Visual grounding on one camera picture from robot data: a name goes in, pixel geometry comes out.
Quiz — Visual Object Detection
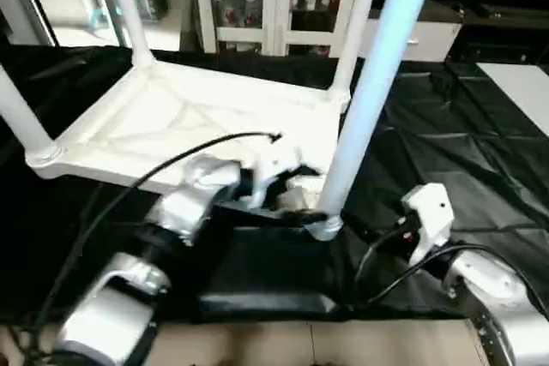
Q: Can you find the white plastic table top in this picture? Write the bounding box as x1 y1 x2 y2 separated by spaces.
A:
26 57 353 238

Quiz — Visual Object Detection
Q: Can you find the white plastic table leg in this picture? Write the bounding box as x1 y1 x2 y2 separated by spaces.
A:
305 0 443 243
0 66 63 165
105 0 157 69
330 0 384 110

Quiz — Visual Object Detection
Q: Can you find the black work mat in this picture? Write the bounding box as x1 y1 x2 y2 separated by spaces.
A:
0 45 549 320

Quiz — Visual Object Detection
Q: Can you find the white flat board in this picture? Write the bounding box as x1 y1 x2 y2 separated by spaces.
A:
476 62 549 114

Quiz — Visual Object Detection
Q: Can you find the white glass door cabinet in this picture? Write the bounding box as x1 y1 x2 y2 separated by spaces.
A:
193 0 383 58

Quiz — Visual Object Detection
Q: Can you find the white drawer unit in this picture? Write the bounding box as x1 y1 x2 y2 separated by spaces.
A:
365 19 464 63

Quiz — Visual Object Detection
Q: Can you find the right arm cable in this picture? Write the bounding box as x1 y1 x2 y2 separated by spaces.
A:
352 229 524 307

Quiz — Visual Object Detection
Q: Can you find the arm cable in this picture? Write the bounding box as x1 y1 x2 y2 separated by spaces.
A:
352 229 524 307
26 132 284 350

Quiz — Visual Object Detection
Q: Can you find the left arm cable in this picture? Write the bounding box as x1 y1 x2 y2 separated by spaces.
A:
26 132 284 350

